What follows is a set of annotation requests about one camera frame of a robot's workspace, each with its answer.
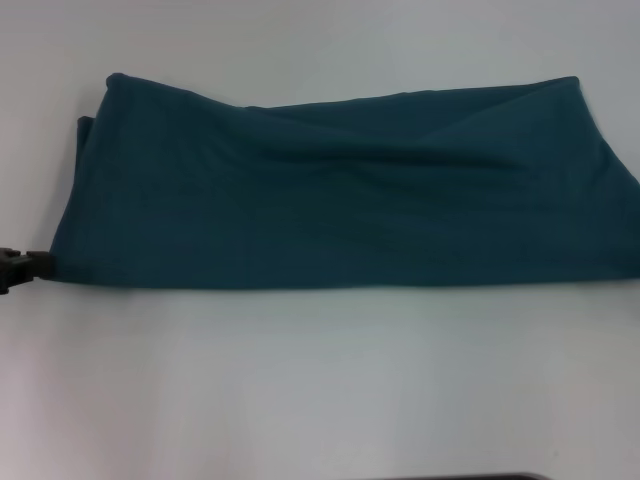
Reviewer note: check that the teal printed t-shirt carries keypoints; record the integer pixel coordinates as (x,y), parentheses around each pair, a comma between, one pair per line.
(325,200)

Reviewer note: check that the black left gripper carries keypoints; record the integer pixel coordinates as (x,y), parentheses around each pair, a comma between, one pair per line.
(6,272)

